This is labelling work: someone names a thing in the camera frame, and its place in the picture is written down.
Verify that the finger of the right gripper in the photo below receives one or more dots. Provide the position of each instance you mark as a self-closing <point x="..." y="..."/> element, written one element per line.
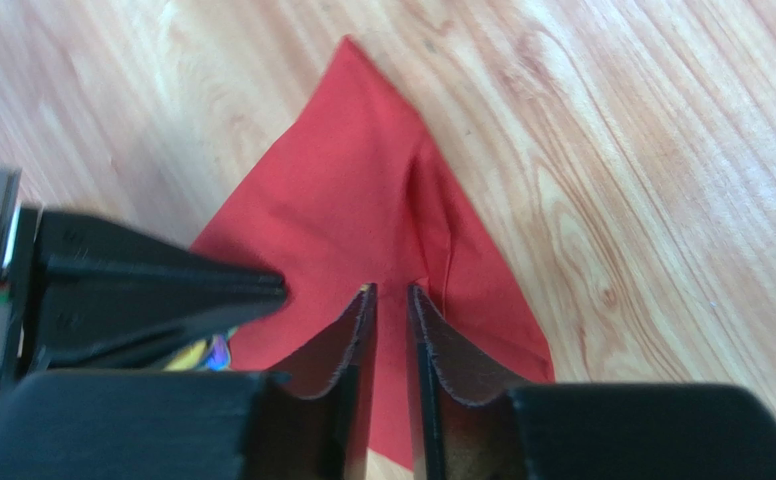
<point x="103" y="295"/>

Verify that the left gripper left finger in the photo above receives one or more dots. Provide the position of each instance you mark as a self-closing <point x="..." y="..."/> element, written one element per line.
<point x="307" y="417"/>

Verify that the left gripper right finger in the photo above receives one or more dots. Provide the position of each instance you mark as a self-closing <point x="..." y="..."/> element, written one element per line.
<point x="473" y="418"/>

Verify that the red paper napkin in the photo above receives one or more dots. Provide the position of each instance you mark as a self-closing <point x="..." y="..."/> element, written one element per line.
<point x="356" y="191"/>

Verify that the gold spoon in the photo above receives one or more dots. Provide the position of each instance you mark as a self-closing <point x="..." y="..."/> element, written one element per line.
<point x="210" y="354"/>

